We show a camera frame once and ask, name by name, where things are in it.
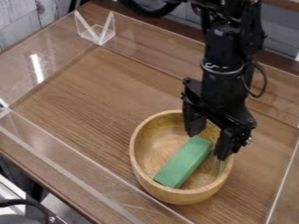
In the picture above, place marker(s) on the clear acrylic corner bracket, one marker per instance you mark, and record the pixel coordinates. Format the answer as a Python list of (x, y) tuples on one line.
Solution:
[(99, 34)]

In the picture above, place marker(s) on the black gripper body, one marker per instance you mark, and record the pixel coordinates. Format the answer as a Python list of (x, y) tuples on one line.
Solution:
[(221, 94)]

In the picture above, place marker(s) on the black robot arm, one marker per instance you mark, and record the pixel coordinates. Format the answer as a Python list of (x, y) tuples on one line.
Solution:
[(231, 26)]

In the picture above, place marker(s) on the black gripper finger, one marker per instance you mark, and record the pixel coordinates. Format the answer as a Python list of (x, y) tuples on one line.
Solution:
[(225, 144), (194, 119)]

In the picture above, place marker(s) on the clear acrylic tray wall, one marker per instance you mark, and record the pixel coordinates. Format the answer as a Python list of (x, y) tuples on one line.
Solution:
[(75, 99)]

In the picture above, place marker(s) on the green rectangular block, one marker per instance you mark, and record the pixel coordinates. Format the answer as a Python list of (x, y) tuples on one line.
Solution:
[(183, 163)]

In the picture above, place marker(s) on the brown wooden bowl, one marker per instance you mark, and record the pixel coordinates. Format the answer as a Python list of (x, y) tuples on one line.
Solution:
[(155, 142)]

